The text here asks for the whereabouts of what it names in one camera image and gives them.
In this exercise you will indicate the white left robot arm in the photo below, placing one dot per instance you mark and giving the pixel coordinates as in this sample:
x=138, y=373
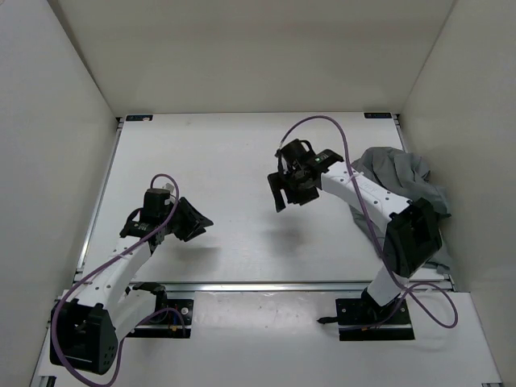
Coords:
x=91, y=320

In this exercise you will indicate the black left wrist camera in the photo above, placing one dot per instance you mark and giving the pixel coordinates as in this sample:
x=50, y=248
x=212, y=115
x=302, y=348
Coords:
x=157, y=205

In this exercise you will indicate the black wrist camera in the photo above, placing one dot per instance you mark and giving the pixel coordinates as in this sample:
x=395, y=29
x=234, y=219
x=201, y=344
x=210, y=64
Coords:
x=294, y=154
x=157, y=205

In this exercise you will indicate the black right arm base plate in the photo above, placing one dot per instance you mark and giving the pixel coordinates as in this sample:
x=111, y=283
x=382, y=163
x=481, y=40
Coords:
x=358, y=322

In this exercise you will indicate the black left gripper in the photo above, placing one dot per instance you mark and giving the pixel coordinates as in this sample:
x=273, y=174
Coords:
x=193, y=218

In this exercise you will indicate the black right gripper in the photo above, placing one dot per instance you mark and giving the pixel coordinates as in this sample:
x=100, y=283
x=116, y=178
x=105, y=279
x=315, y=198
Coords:
x=278, y=183

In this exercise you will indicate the right blue corner label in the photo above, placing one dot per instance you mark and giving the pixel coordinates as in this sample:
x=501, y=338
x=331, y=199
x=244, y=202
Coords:
x=377, y=115

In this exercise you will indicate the blue corner label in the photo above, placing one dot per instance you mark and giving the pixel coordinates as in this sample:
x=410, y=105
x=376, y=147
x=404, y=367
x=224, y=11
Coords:
x=139, y=118
x=377, y=115

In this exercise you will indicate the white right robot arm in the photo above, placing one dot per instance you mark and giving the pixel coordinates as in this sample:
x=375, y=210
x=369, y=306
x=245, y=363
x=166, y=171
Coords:
x=406, y=231

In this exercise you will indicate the left blue corner label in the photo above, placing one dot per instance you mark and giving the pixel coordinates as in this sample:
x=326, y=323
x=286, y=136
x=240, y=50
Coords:
x=139, y=118

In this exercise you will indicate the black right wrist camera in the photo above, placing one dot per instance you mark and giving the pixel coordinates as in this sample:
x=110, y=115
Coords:
x=294, y=154

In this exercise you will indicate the aluminium front table rail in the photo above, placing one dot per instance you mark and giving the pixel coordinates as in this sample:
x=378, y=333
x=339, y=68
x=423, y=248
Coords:
x=264, y=287

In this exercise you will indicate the grey pleated skirt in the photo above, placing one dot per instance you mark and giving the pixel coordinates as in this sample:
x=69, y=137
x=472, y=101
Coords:
x=408, y=175

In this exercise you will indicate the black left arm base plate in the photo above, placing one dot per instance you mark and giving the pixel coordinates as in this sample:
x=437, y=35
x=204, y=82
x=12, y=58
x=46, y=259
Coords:
x=169, y=325

